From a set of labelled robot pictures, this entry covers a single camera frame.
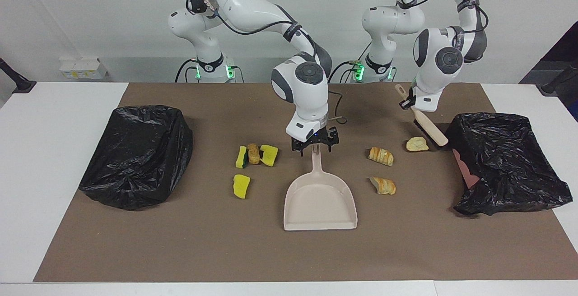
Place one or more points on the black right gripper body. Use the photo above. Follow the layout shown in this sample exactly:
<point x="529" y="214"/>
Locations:
<point x="316" y="137"/>

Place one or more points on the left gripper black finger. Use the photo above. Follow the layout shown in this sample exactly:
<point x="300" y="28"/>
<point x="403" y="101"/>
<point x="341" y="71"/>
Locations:
<point x="405" y="104"/>

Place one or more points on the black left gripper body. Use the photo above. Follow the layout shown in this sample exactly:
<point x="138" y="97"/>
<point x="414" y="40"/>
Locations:
<point x="412" y="95"/>

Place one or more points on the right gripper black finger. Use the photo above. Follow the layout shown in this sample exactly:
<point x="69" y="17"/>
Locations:
<point x="330" y="146"/>
<point x="305" y="148"/>

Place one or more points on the beige hand brush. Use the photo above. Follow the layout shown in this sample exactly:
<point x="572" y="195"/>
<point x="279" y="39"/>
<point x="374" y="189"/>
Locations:
<point x="429" y="127"/>

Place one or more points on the yellow sponge piece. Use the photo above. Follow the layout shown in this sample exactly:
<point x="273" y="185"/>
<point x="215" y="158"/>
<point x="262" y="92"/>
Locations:
<point x="269" y="155"/>
<point x="241" y="186"/>

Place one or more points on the pale bread chunk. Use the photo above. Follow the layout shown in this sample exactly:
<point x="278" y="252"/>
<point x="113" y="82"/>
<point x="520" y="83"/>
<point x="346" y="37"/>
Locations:
<point x="416" y="144"/>

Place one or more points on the orange striped croissant piece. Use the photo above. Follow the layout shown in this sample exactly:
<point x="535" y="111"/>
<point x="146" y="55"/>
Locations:
<point x="380" y="156"/>
<point x="384" y="186"/>

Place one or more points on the brown potato-shaped lump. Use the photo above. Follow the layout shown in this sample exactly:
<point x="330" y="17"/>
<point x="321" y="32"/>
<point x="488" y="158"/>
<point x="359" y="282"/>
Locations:
<point x="254" y="154"/>

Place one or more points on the beige plastic dustpan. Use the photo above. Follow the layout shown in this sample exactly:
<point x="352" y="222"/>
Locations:
<point x="320" y="201"/>

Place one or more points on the green and yellow sponge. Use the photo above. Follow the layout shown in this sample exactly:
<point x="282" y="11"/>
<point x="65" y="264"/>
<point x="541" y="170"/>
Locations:
<point x="240" y="158"/>

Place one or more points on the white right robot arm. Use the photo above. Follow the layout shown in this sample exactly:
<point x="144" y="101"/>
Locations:
<point x="253" y="2"/>

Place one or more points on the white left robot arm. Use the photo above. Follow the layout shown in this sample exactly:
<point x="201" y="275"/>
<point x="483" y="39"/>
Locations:
<point x="393" y="20"/>

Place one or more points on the pink bin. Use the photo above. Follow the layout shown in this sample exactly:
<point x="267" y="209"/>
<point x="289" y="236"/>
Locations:
<point x="465" y="169"/>

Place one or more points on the black bag on pink bin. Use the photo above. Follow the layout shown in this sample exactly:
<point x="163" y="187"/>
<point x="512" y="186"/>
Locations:
<point x="505" y="160"/>

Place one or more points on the crumpled black trash bag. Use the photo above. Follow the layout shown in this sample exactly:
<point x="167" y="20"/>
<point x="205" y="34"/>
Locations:
<point x="135" y="151"/>

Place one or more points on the large brown table mat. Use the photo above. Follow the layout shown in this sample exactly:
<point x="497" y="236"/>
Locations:
<point x="271" y="251"/>

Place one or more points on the black stand pole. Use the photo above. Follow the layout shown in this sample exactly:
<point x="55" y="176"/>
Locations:
<point x="553" y="86"/>
<point x="20" y="84"/>

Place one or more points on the white wall outlet box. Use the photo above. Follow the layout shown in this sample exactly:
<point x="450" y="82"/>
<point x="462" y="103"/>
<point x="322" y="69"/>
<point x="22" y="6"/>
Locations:
<point x="83" y="68"/>

